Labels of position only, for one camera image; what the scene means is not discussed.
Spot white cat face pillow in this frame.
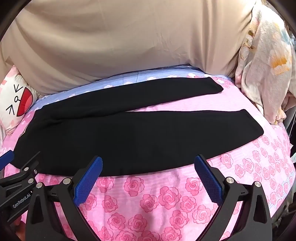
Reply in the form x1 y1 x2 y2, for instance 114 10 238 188
1 66 40 135

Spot left hand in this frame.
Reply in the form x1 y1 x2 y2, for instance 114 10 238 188
14 217 26 241

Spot pink rose bed sheet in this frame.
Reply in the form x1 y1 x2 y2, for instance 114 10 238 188
1 67 295 240

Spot floral fleece blanket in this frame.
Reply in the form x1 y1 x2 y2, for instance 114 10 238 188
235 1 295 124

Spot black pants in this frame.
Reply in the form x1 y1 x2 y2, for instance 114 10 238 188
14 78 263 176

